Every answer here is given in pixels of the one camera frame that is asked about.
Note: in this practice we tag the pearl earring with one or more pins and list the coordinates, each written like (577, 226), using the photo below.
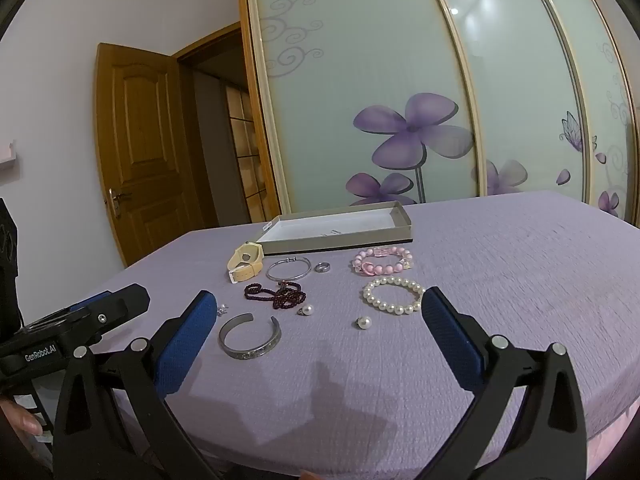
(307, 310)
(364, 322)

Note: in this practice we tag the wooden door frame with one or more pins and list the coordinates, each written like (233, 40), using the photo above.
(210, 40)

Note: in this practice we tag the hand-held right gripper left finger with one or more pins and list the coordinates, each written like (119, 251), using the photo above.
(185, 342)

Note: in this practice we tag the thin silver bangle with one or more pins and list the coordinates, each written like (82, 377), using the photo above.
(293, 259)

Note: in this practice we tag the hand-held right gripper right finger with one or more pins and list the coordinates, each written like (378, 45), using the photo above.
(450, 342)

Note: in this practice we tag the grey cardboard box tray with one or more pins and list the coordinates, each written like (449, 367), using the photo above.
(325, 247)

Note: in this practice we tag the person's left hand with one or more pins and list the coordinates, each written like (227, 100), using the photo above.
(22, 420)

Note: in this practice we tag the beige wrist watch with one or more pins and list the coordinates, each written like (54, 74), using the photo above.
(245, 272)

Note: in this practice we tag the pink wall shelf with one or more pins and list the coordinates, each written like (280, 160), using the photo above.
(6, 154)

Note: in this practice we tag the small crystal earring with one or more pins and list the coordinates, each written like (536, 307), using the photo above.
(222, 308)

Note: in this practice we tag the wooden lattice glass door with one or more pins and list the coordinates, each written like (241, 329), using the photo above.
(242, 135)

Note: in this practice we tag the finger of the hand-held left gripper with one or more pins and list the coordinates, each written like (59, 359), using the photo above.
(122, 302)

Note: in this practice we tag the purple bedsheet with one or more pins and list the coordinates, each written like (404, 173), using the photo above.
(500, 260)

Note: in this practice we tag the floral glass wardrobe door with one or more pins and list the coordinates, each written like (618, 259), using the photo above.
(605, 110)
(350, 60)
(515, 85)

